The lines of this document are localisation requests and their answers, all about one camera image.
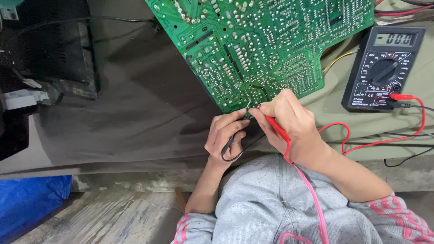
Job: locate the person's right hand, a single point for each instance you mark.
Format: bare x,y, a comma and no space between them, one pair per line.
298,128

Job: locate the person's left hand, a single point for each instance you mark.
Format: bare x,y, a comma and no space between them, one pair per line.
222,135

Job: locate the black multimeter probe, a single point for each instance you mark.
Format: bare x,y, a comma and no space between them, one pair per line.
230,140

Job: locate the red multimeter probe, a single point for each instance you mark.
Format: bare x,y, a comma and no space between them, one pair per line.
276,127

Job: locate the brown wooden stick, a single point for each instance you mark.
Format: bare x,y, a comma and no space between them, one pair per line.
180,200

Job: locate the grey speckled sweatshirt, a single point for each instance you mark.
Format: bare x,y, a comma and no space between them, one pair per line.
288,210

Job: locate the grey table cloth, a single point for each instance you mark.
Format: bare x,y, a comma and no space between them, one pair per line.
142,111

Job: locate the green circuit board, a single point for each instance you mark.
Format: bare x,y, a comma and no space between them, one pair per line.
257,47

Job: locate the black digital multimeter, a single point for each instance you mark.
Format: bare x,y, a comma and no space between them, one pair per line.
383,69

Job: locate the black television casing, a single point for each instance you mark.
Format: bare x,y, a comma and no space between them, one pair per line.
47,57

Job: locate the blue plastic bag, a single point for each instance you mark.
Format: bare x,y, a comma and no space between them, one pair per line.
30,201

